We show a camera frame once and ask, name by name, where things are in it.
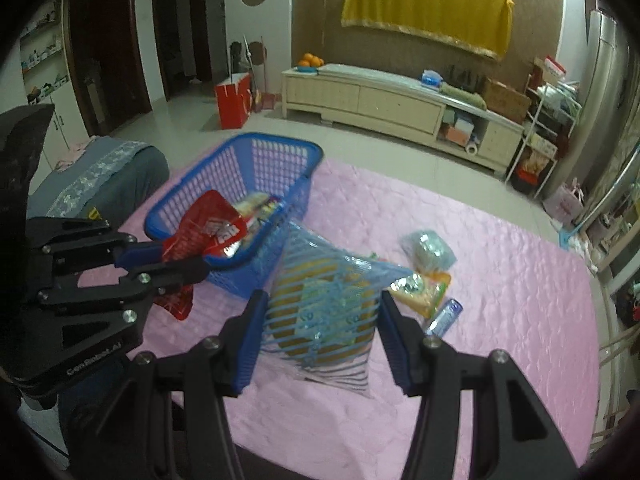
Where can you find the blue silver snack tube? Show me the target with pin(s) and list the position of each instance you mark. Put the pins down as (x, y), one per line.
(445, 316)

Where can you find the orange box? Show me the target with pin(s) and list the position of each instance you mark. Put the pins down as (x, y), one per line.
(457, 135)

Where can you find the beige TV cabinet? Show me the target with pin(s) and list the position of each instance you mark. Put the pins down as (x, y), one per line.
(390, 105)

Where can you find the red paper bag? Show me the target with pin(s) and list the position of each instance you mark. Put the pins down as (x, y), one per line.
(232, 105)

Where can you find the yellow green cracker packet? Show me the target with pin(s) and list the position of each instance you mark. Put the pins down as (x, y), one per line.
(422, 292)

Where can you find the red gift box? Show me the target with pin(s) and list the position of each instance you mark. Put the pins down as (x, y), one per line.
(534, 170)

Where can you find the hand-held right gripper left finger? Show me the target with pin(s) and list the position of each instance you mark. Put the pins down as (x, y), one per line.
(247, 340)

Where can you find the blue mop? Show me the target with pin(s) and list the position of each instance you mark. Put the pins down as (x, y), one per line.
(567, 240)

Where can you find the pink bag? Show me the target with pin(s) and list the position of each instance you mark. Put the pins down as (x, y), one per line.
(562, 202)

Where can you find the red white box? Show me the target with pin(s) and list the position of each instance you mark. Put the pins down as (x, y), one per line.
(555, 67)

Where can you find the blue tissue box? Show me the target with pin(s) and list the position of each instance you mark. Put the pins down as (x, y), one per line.
(431, 78)

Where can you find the grey lace sofa cover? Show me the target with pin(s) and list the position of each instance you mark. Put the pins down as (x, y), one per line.
(100, 170)

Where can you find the silver green snack packet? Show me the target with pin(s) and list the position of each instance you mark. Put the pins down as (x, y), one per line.
(427, 252)

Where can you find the white metal shelf rack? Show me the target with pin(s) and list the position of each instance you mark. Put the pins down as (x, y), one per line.
(524, 135)

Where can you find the red jerky snack packet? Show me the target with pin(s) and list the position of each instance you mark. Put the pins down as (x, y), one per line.
(210, 230)

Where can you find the black router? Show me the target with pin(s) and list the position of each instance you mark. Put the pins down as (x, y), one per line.
(467, 85)

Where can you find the red dustpan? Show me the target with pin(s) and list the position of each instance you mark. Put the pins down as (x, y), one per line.
(264, 101)

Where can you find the round brown fan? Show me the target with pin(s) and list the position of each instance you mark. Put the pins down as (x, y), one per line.
(258, 53)

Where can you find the white paper roll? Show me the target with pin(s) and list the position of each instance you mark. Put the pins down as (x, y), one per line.
(472, 149)

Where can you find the dark wooden door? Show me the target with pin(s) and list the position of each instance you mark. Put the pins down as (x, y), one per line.
(162, 20)
(107, 50)

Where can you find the blue fruit plate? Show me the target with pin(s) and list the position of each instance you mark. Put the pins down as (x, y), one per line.
(306, 68)

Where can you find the dark cloth yellow crown print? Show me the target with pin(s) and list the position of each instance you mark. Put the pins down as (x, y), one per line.
(145, 175)

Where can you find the brown cardboard box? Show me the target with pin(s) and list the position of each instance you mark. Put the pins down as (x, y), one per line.
(505, 100)

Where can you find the blue striped snack bag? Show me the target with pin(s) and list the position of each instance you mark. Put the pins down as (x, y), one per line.
(320, 300)

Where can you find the yellow wall cloth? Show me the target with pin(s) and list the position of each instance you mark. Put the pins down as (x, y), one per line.
(425, 5)

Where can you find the pink garment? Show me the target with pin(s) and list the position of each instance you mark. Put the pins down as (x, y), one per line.
(75, 152)

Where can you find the red white wafer packet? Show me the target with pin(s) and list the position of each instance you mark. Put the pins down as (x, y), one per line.
(252, 205)

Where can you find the white wall cabinet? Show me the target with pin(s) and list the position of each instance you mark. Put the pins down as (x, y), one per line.
(50, 125)

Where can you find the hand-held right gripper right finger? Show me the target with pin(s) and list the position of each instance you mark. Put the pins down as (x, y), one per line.
(395, 345)

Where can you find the green folded cushion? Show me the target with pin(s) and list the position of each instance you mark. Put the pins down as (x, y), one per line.
(462, 96)

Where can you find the pink quilted tablecloth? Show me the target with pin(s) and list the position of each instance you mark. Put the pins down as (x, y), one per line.
(500, 360)

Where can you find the pile of oranges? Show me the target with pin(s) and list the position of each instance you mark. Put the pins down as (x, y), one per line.
(311, 60)

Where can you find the blue plastic basket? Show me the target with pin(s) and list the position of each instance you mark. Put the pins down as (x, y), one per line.
(300, 180)

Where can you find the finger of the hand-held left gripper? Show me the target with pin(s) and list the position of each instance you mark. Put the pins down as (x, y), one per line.
(142, 255)
(170, 272)

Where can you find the tall grey air conditioner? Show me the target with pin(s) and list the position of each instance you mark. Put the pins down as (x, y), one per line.
(605, 60)

